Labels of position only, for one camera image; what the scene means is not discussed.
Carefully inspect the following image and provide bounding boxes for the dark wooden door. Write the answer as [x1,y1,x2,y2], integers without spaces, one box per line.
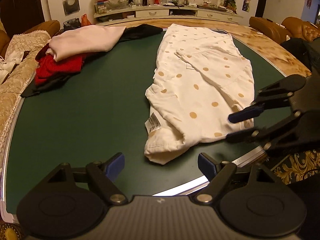
[1,0,44,36]

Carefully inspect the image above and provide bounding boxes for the black garment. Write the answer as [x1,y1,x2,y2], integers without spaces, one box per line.
[21,24,163,98]

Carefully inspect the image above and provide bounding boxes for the white polka dot garment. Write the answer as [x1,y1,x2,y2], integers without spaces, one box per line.
[144,24,254,165]

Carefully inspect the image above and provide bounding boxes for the brown leather armchair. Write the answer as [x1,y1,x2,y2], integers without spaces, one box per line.
[249,17,292,44]

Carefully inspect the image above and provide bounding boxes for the white sneaker left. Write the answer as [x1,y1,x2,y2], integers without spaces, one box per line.
[0,56,16,84]

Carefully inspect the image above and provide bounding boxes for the orange plastic bag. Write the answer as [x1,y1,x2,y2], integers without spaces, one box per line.
[81,14,91,27]

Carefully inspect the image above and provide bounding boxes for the white TV cabinet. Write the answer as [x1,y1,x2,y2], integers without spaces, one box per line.
[94,5,243,26]

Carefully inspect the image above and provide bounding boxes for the brown leather sofa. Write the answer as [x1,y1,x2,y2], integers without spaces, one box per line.
[281,17,319,42]

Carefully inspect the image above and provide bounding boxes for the red garment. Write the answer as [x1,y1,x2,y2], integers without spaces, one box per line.
[35,54,87,86]

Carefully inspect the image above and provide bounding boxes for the beige lace sofa cover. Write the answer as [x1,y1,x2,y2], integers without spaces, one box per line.
[1,30,51,162]

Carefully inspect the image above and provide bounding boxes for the pink garment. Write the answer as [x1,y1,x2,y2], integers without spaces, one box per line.
[46,25,125,62]

